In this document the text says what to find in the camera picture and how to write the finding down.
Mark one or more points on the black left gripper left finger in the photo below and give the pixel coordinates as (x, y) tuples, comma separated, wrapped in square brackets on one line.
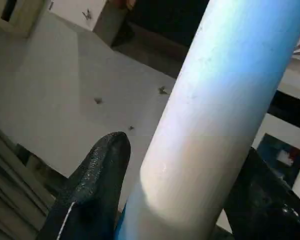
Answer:
[(90, 190)]

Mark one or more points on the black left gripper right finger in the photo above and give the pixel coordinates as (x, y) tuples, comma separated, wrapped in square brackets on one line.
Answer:
[(265, 200)]

